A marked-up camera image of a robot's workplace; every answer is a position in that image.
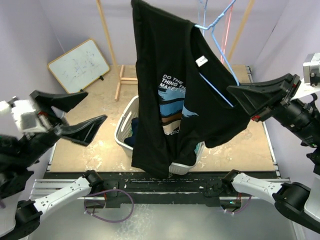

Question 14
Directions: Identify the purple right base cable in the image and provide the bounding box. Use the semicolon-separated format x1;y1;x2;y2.
223;193;253;215

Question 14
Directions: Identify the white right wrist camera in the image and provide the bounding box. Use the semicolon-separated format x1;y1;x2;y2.
291;52;320;100

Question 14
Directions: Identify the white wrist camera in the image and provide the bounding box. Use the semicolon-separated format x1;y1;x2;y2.
291;52;320;100
0;100;47;134

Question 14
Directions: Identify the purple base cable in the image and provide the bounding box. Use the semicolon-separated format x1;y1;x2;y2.
223;193;253;215
83;188;135;223

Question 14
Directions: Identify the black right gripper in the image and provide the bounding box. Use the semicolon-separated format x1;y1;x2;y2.
223;69;320;143

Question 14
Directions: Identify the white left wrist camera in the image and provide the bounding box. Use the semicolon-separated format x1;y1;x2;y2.
0;100;47;134

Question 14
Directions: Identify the small framed whiteboard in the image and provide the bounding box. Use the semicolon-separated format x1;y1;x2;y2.
47;38;110;93

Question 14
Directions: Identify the black printed t shirt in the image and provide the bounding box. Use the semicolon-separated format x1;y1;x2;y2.
131;0;250;178

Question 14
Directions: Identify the teal t shirt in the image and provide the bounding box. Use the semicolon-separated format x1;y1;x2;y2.
194;142;204;155

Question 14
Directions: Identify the light blue wire hanger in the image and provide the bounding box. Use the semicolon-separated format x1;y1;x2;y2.
197;0;208;30

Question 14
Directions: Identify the white perforated laundry basket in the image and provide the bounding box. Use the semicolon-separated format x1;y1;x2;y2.
114;95;205;175

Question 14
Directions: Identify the navy blue t shirt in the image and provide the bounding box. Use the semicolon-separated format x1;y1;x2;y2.
124;117;139;148

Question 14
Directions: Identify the wooden clothes rack frame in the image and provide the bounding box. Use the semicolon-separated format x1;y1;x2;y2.
95;0;257;102

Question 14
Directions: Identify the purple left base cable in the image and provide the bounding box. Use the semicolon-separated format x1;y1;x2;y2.
83;188;135;223

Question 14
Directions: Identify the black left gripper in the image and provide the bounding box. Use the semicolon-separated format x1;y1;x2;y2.
15;89;108;166

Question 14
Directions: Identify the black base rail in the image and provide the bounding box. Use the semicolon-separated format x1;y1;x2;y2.
43;170;278;210

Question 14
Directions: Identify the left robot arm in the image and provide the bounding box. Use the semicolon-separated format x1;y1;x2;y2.
0;90;107;240

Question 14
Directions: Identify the pink wire hanger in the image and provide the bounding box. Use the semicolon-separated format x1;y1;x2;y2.
221;6;233;54

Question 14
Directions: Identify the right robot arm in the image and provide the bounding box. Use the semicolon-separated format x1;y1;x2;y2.
221;73;320;233

